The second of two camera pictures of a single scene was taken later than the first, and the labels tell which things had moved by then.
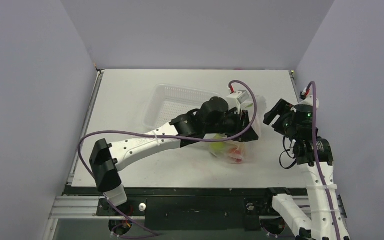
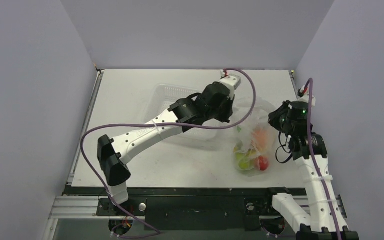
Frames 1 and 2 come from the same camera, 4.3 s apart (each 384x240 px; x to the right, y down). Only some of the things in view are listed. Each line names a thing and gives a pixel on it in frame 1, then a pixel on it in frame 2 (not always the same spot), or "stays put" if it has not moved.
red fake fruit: [235, 150] → [262, 163]
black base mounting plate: [194, 209] stays put
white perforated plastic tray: [169, 101] stays put
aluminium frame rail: [75, 207] stays put
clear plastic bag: [237, 152] → [254, 138]
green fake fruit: [218, 147] → [245, 160]
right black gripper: [278, 114] stays put
